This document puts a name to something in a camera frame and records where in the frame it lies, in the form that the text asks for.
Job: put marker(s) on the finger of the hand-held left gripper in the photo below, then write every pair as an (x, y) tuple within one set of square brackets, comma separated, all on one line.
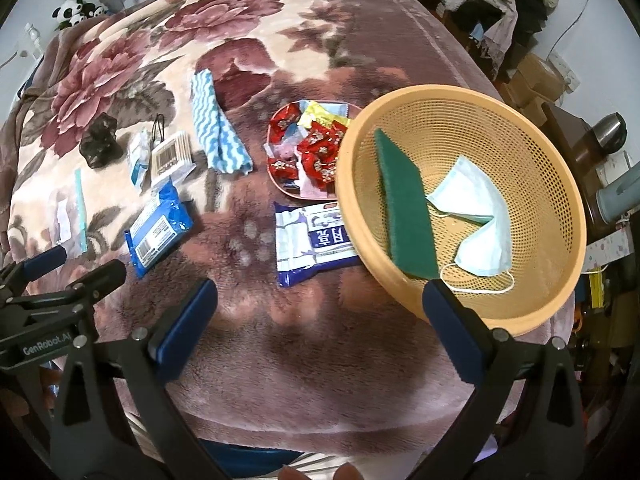
[(45, 261), (100, 276)]

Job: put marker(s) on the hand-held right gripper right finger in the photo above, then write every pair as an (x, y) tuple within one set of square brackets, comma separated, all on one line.
[(450, 330)]

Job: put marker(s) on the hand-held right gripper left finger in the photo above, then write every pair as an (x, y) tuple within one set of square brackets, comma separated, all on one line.
[(185, 325)]

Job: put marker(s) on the green scouring pad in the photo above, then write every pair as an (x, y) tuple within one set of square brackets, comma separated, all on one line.
[(405, 200)]

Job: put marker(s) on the cotton swab box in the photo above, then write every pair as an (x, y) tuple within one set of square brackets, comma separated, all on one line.
[(170, 157)]

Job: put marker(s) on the orange plastic basket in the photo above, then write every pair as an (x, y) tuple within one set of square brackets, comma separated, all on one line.
[(525, 160)]

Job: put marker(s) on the blue wavy striped cloth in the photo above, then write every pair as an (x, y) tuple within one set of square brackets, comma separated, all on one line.
[(212, 120)]

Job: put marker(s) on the small white sachet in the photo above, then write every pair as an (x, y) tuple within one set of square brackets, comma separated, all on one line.
[(64, 220)]

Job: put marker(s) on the blue plastic packet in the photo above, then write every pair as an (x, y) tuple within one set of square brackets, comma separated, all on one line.
[(165, 220)]

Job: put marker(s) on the blue face mask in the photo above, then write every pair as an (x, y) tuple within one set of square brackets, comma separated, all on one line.
[(480, 225)]

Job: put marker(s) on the floral plush blanket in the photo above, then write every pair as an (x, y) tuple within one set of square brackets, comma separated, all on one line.
[(300, 360)]

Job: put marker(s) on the white blue sachet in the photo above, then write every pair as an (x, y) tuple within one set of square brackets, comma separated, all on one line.
[(139, 160)]

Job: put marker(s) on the black organza scrunchie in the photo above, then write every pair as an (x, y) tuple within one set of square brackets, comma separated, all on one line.
[(100, 142)]

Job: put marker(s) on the blue white wet wipes packet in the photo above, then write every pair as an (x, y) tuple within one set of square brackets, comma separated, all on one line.
[(305, 245)]

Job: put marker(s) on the person's blue garment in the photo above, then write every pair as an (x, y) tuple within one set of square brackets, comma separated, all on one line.
[(260, 460)]

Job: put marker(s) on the pink plastic tray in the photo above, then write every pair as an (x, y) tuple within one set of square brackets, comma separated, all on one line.
[(285, 190)]

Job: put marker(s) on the dark wooden cabinet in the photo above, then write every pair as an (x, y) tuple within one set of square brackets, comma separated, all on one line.
[(570, 150)]

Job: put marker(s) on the grey plastic pipe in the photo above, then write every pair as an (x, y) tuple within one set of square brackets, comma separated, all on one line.
[(620, 192)]

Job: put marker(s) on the pile of wrapped candies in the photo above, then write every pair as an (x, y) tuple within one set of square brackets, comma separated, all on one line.
[(320, 152)]

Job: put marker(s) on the panda plush toy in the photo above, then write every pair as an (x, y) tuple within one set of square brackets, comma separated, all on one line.
[(67, 10), (95, 10)]

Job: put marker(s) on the steel vacuum flask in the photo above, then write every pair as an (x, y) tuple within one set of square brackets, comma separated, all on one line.
[(610, 130)]

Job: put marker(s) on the cardboard box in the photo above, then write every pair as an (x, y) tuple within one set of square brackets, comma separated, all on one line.
[(530, 85)]

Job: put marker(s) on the pile of clothes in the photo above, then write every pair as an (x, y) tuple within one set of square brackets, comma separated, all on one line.
[(500, 0)]

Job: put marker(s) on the white wall socket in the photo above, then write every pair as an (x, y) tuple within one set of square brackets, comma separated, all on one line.
[(565, 70)]

